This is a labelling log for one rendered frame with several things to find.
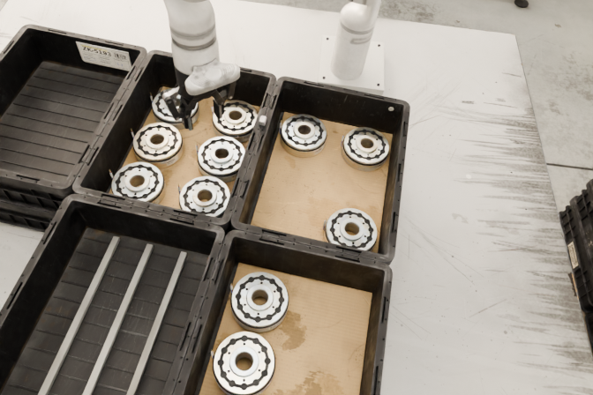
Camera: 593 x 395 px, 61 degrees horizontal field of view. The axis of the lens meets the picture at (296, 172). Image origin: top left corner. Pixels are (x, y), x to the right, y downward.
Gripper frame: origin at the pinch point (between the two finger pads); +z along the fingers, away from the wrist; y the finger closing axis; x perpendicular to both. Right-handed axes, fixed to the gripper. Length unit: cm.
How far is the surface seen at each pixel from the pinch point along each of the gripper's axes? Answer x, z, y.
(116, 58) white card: -34.3, 11.1, 6.0
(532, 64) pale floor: -33, 100, -196
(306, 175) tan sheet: 11.7, 17.2, -17.6
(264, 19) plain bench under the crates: -52, 30, -44
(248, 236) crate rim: 23.0, 7.2, 3.2
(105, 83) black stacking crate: -34.6, 17.4, 10.2
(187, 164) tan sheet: -3.4, 17.2, 3.5
